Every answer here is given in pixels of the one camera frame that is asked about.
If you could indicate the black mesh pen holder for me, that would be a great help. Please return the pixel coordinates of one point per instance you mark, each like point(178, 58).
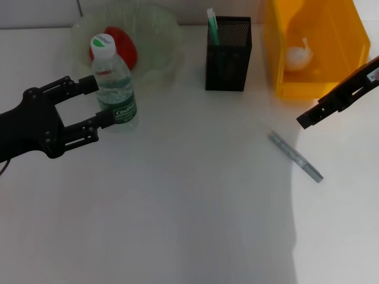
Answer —
point(228, 68)

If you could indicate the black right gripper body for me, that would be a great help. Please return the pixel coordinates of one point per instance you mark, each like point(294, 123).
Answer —
point(352, 85)

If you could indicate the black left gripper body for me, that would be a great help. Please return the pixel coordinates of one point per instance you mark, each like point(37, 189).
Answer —
point(26, 130)

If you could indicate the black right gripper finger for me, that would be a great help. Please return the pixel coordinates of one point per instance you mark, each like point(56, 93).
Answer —
point(311, 116)

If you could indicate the grey marker pen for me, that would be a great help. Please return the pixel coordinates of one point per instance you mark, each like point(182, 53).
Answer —
point(296, 156)

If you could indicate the clear green-label water bottle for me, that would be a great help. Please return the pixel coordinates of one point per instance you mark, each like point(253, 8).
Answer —
point(118, 88)

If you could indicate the green pen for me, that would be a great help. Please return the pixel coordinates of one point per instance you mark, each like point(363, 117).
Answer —
point(213, 29)

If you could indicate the green glass fruit plate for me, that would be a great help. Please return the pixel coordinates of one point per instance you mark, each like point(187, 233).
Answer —
point(160, 41)

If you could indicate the white paper ball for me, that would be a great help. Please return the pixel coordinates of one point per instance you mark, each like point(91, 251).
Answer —
point(297, 57)

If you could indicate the red round fruit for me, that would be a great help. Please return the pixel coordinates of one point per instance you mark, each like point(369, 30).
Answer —
point(127, 50)

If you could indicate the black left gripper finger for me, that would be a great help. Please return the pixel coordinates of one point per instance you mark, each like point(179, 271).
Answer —
point(77, 85)
point(94, 124)

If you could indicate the yellow plastic storage bin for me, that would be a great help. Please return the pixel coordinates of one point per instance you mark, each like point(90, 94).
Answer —
point(296, 85)

